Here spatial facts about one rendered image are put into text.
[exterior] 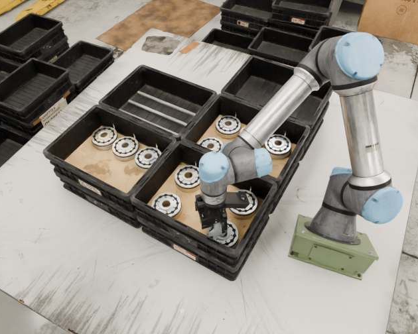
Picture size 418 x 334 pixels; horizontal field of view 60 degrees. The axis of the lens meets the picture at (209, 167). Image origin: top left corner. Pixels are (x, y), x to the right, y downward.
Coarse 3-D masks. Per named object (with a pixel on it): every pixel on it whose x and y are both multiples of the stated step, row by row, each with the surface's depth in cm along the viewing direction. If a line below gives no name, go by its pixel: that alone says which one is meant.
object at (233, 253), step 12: (168, 156) 127; (156, 168) 124; (144, 180) 121; (264, 180) 120; (144, 204) 115; (264, 204) 114; (156, 216) 115; (168, 216) 112; (180, 228) 111; (192, 228) 110; (252, 228) 109; (204, 240) 108; (228, 252) 105; (240, 252) 107
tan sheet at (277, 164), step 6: (216, 120) 152; (210, 126) 150; (210, 132) 148; (216, 138) 146; (222, 138) 146; (234, 138) 146; (294, 144) 143; (288, 156) 139; (276, 162) 138; (282, 162) 138; (276, 168) 136; (282, 168) 136; (270, 174) 134; (276, 174) 134
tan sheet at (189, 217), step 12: (168, 180) 133; (180, 192) 130; (192, 192) 130; (192, 204) 127; (180, 216) 124; (192, 216) 124; (228, 216) 124; (252, 216) 123; (240, 228) 121; (240, 240) 118
